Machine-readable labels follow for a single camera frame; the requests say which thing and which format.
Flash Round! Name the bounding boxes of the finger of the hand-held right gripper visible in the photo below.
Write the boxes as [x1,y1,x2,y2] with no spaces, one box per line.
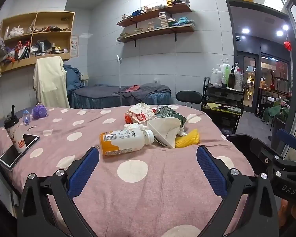
[250,138,290,176]
[277,128,296,165]

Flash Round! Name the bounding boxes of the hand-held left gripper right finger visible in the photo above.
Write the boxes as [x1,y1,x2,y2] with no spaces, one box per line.
[196,145,279,237]

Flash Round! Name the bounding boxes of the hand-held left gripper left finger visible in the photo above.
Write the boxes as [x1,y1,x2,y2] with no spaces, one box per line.
[17,146,100,237]

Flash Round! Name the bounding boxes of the dark brown trash bin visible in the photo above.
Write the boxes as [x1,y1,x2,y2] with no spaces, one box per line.
[224,133,269,178]

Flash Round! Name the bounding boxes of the yellow corn cob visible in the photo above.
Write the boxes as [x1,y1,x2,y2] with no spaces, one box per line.
[175,128,200,148]

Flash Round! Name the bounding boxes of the orange and white plastic bottle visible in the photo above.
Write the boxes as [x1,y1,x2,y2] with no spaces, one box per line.
[99,128,155,156]

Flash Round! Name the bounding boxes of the white paper cone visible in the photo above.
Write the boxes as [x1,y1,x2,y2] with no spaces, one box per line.
[147,117,185,149]

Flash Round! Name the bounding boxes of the white tissue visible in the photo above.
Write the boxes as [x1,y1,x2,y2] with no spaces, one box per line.
[124,123,148,131]

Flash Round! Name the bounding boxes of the green drink carton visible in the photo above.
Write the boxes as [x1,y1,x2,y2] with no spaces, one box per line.
[154,105,187,129]

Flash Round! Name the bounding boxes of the red and white wrapper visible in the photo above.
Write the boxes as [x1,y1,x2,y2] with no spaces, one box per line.
[125,102,156,124]

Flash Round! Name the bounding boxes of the person's right hand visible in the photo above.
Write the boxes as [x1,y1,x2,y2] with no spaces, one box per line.
[279,198,296,230]

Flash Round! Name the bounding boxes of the dark plant pot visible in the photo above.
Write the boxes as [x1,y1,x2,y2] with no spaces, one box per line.
[271,117,287,141]

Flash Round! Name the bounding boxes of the green leafy plant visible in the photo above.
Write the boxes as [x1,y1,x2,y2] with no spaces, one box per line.
[263,99,290,124]

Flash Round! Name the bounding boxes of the pink polka dot blanket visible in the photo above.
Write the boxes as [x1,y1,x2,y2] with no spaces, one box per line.
[0,105,256,237]

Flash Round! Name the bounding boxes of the white-edged tablet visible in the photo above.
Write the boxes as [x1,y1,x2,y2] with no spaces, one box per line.
[0,134,40,171]

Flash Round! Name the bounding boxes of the glass door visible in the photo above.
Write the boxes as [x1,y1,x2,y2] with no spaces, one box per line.
[237,52,259,108]

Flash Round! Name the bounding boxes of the black trolley cart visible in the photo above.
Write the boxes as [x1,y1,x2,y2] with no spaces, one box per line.
[202,77,245,135]

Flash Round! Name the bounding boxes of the purple pouch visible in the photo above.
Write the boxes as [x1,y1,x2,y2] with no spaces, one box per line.
[32,102,48,119]

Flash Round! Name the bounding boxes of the clear pump bottle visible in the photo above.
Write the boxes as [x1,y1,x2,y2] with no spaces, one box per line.
[234,63,244,91]

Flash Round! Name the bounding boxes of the grey covered massage bed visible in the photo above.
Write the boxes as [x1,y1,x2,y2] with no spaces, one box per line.
[68,83,172,109]

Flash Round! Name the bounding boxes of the drink cup with black lid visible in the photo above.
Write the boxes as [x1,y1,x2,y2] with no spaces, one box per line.
[4,105,27,153]

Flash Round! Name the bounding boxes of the dark brown bottle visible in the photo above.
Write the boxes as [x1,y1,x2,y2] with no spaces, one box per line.
[228,65,236,89]

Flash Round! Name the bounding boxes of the black chair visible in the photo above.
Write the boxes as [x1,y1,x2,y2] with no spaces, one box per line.
[176,91,203,109]

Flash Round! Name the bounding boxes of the green bottle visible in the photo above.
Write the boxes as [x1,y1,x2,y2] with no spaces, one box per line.
[224,64,232,88]

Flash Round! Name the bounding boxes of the white jar bottle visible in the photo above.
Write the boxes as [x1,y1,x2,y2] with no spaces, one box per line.
[211,68,222,87]

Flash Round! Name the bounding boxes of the blue bedding pile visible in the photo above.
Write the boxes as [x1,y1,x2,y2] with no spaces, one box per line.
[63,64,85,94]

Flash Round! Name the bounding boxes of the white pump bottle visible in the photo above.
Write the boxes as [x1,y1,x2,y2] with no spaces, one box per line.
[219,58,231,79]

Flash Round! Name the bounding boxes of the cream cloth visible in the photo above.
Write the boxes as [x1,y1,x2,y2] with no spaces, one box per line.
[33,56,71,109]

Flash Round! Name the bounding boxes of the white pole stand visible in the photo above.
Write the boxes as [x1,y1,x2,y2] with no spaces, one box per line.
[116,54,124,108]

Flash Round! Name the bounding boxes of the row of small flat boxes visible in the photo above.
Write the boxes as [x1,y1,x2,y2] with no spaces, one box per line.
[31,47,69,56]

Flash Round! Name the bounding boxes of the wooden cubby shelf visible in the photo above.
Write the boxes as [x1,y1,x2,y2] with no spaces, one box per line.
[0,11,76,77]

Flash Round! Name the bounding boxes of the black cloth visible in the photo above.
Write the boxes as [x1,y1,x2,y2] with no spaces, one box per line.
[36,39,52,51]

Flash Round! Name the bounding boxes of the colourful clutter pile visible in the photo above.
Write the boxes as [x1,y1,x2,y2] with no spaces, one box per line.
[1,41,31,62]

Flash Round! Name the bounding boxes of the white plastic bag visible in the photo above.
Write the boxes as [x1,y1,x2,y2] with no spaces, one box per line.
[10,26,24,37]

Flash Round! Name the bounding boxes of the wall notice poster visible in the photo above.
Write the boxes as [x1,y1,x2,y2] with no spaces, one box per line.
[70,35,79,58]

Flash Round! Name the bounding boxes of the dark grey door frame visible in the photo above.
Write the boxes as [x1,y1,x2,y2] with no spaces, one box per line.
[225,0,296,153]

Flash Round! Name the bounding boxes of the wall shelves with boxes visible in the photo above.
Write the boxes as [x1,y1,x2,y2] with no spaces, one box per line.
[117,11,195,40]

